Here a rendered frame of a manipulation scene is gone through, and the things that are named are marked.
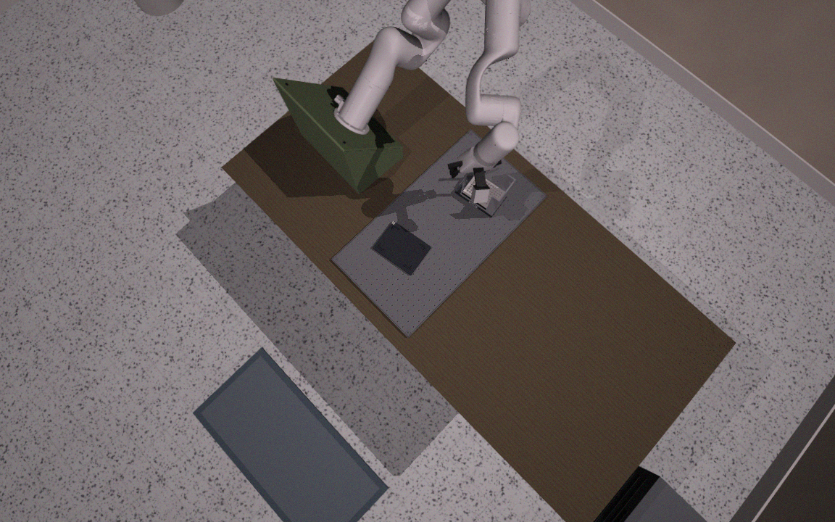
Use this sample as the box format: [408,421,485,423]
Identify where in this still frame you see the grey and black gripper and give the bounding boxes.
[448,146,502,178]

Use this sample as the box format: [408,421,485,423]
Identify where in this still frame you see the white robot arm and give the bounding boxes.
[333,0,531,203]

